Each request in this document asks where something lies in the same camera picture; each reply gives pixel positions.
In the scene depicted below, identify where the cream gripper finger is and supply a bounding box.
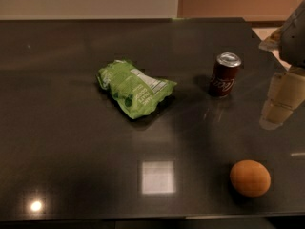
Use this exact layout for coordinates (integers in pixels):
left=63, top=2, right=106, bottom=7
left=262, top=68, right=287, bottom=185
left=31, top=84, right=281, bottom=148
left=259, top=66, right=305, bottom=130
left=258, top=28, right=281, bottom=52

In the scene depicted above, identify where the orange fruit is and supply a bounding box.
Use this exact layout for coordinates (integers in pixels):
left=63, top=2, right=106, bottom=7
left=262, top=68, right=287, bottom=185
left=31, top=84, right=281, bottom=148
left=230, top=160, right=271, bottom=198

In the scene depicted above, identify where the red soda can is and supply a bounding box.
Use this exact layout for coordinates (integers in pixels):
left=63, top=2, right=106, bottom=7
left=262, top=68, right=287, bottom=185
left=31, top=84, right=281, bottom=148
left=208, top=52, right=242, bottom=97

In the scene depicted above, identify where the green chip bag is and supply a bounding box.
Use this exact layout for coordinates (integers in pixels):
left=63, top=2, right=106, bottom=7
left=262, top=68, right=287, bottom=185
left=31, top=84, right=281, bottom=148
left=97, top=60, right=177, bottom=119

